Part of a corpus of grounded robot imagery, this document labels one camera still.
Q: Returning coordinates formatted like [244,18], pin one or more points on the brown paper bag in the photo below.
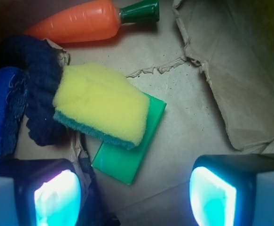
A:
[212,62]

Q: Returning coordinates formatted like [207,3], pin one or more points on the yellow green sponge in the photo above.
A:
[102,103]

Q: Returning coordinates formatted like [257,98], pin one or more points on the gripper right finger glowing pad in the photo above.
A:
[233,190]

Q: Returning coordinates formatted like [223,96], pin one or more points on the green rectangular block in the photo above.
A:
[122,164]

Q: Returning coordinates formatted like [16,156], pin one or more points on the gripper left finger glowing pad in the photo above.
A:
[44,192]

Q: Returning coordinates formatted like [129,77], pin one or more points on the blue sponge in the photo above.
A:
[13,92]

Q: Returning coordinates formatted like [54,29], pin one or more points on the orange toy carrot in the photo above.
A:
[93,21]

